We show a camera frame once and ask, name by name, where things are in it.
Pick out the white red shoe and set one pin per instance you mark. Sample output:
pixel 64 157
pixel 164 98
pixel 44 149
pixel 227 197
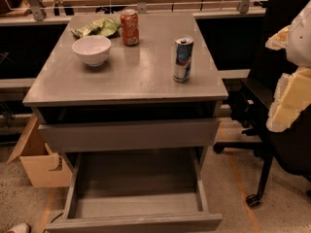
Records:
pixel 20 228

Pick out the background wooden workbench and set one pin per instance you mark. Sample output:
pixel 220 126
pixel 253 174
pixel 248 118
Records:
pixel 57 11

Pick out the orange soda can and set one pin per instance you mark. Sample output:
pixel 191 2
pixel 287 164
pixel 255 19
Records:
pixel 129 27

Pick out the silver blue energy drink can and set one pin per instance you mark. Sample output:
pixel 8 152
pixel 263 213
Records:
pixel 184 45

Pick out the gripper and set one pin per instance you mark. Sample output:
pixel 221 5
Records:
pixel 300 38

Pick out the green snack bag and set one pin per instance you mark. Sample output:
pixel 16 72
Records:
pixel 104 26

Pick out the black office chair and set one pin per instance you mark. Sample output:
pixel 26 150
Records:
pixel 251 103

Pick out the white ceramic bowl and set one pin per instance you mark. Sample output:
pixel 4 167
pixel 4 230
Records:
pixel 92 50

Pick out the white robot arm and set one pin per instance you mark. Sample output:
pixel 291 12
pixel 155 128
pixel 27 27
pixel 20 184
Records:
pixel 295 39

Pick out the grey drawer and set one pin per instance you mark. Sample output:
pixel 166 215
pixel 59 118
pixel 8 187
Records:
pixel 130 135
pixel 136 191

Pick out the grey top drawer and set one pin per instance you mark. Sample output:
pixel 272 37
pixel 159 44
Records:
pixel 130 135

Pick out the cardboard box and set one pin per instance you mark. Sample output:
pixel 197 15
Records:
pixel 43 167

